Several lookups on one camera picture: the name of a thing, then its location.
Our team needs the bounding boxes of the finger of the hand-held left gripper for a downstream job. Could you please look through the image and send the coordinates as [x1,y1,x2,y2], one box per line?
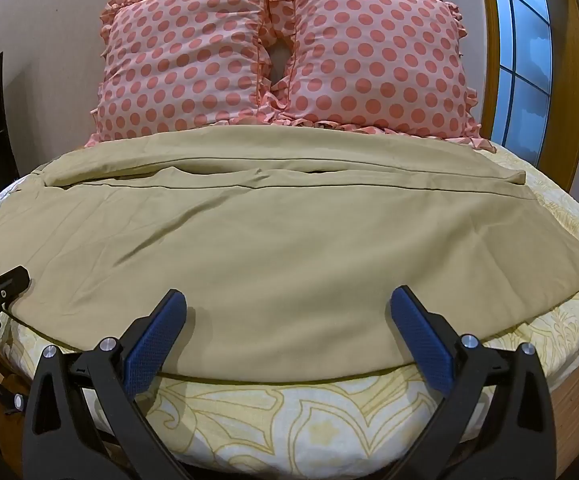
[0,266,31,307]

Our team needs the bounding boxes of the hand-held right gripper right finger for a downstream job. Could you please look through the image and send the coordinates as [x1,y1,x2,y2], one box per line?
[388,285,558,480]

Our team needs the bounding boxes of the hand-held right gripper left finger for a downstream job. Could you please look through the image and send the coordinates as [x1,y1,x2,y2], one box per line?
[24,288,191,480]

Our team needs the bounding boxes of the tan blanket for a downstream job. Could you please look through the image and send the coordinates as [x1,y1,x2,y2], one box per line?
[0,125,579,385]

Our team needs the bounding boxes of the bed with yellow floral sheet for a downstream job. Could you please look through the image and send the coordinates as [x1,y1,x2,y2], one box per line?
[0,146,579,480]

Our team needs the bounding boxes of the pink polka dot pillow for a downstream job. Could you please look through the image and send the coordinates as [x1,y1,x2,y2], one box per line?
[262,0,496,155]
[84,0,276,149]

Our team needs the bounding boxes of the blue glass window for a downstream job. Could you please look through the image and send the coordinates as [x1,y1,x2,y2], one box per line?
[487,0,555,157]

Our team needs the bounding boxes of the wooden window frame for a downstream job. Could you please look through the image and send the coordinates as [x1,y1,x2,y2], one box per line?
[478,0,579,162]

